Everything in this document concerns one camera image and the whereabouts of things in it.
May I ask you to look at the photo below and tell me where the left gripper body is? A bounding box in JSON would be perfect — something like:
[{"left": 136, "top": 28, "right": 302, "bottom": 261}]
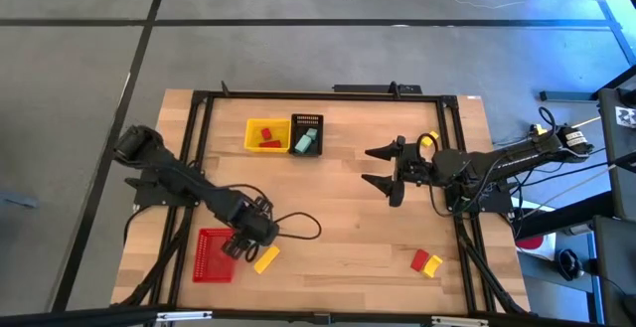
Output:
[{"left": 226, "top": 202, "right": 280, "bottom": 248}]

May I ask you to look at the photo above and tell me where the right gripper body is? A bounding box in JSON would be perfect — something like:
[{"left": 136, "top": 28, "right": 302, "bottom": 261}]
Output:
[{"left": 390, "top": 135, "right": 437, "bottom": 208}]

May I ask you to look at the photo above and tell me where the long yellow foam block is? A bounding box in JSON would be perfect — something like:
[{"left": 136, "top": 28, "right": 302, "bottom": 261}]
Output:
[{"left": 252, "top": 245, "right": 281, "bottom": 275}]

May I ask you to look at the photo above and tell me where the long teal foam block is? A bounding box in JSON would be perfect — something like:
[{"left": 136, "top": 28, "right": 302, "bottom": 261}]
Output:
[{"left": 293, "top": 134, "right": 314, "bottom": 155}]

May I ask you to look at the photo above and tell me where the red plastic basket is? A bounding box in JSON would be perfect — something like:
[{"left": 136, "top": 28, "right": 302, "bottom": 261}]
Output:
[{"left": 192, "top": 227, "right": 238, "bottom": 284}]

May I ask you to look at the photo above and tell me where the black mounting bar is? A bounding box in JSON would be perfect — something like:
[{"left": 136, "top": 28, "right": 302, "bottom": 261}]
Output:
[{"left": 332, "top": 83, "right": 423, "bottom": 95}]

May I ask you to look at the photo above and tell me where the black plastic basket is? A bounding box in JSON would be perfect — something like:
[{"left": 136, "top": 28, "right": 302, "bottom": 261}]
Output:
[{"left": 289, "top": 112, "right": 325, "bottom": 158}]

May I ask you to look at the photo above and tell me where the yellow plastic basket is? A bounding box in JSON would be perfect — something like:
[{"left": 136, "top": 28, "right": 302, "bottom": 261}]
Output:
[{"left": 243, "top": 117, "right": 292, "bottom": 154}]

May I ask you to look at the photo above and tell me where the yellow curved foam block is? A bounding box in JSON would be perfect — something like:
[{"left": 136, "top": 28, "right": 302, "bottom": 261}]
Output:
[{"left": 421, "top": 254, "right": 444, "bottom": 279}]

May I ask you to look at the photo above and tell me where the red and white object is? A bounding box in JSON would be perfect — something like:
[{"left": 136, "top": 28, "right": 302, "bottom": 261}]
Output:
[{"left": 514, "top": 202, "right": 557, "bottom": 261}]

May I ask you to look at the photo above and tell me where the black round object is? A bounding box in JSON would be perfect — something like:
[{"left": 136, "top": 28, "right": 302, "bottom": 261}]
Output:
[{"left": 555, "top": 247, "right": 585, "bottom": 281}]

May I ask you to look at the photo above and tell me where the black desk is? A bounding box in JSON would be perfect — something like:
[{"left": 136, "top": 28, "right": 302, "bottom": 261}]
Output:
[{"left": 595, "top": 63, "right": 636, "bottom": 327}]

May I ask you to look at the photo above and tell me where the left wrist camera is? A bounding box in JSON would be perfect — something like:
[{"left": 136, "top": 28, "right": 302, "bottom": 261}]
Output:
[{"left": 251, "top": 195, "right": 274, "bottom": 217}]

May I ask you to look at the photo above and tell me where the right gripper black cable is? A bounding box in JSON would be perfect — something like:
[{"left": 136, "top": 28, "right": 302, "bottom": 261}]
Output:
[{"left": 414, "top": 131, "right": 442, "bottom": 160}]

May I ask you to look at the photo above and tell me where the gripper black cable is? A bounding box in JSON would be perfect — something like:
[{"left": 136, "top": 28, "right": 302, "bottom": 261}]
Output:
[
  {"left": 414, "top": 131, "right": 442, "bottom": 160},
  {"left": 270, "top": 211, "right": 323, "bottom": 242}
]

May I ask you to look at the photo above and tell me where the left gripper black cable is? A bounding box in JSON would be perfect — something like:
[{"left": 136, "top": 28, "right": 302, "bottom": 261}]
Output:
[{"left": 270, "top": 211, "right": 323, "bottom": 242}]

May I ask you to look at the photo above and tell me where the black cable bundle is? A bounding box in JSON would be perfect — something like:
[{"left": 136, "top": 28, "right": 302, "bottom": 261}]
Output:
[
  {"left": 454, "top": 215, "right": 528, "bottom": 316},
  {"left": 118, "top": 206, "right": 195, "bottom": 308}
]

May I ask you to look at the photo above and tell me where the silver frame bracket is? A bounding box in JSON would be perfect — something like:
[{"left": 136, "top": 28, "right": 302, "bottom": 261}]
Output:
[
  {"left": 430, "top": 315, "right": 491, "bottom": 327},
  {"left": 155, "top": 310, "right": 214, "bottom": 323}
]

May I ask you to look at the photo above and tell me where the black aluminium table frame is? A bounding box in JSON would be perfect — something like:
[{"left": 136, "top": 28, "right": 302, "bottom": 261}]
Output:
[{"left": 148, "top": 81, "right": 528, "bottom": 318}]

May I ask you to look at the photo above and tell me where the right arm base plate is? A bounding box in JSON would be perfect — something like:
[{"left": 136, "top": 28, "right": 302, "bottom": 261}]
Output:
[{"left": 444, "top": 187, "right": 514, "bottom": 215}]

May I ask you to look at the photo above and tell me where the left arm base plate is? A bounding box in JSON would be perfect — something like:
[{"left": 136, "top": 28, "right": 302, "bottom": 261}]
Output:
[{"left": 124, "top": 167, "right": 200, "bottom": 208}]

